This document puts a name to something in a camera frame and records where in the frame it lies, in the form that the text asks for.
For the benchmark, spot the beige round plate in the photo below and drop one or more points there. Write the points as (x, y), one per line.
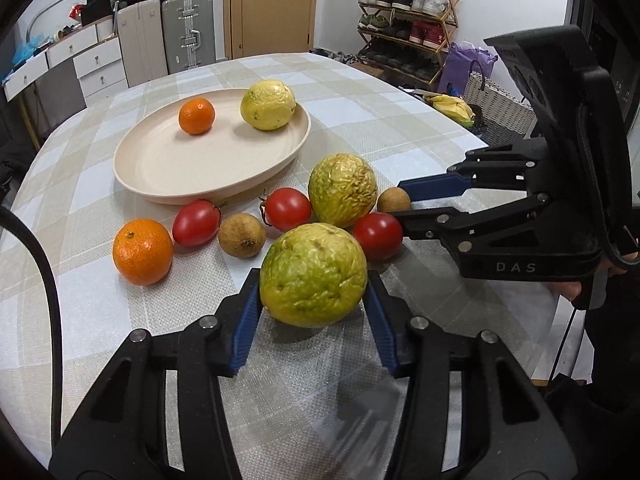
(165, 165)

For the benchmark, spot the round red tomato with stem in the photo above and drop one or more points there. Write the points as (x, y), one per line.
(287, 209)

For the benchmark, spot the wrinkled green guava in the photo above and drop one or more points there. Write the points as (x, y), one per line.
(342, 190)

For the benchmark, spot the large orange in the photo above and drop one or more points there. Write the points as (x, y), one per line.
(143, 251)

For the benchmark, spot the grey woven basket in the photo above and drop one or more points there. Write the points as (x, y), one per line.
(502, 107)

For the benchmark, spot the wooden door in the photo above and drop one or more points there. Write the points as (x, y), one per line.
(272, 7)

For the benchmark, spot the small brown longan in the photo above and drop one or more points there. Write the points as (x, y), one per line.
(393, 200)

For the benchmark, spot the white drawer cabinet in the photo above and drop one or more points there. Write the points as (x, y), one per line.
(95, 65)

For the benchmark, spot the pale yellow guava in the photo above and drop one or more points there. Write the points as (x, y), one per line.
(268, 105)

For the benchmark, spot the oblong red tomato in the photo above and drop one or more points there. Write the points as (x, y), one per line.
(196, 222)

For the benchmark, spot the purple bag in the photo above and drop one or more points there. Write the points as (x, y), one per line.
(462, 67)

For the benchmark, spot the wooden shoe rack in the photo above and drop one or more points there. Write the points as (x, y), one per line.
(452, 15)

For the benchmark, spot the beige suitcase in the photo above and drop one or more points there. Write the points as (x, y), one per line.
(141, 42)

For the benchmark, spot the person's right hand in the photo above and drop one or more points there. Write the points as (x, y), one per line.
(567, 290)

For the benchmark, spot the silver suitcase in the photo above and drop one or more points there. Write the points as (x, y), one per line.
(189, 30)

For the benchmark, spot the bunch of bananas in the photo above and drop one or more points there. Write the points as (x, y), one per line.
(450, 107)

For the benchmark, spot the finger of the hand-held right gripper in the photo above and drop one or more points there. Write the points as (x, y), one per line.
(430, 186)
(425, 225)

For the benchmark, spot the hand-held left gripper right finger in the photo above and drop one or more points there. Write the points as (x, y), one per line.
(382, 332)

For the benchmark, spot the small mandarin orange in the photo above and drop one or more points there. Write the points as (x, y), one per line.
(197, 116)

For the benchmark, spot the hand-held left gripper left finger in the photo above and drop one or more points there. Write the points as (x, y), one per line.
(245, 332)

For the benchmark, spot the large brown longan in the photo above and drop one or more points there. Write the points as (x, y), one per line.
(242, 234)

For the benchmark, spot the grey flexible pipe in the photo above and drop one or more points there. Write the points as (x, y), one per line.
(50, 7)

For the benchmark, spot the person's right forearm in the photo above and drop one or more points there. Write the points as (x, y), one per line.
(615, 360)

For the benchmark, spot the blue plastic bag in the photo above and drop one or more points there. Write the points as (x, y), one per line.
(27, 50)

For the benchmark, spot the yellow-green guava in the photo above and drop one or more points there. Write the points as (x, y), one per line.
(313, 275)

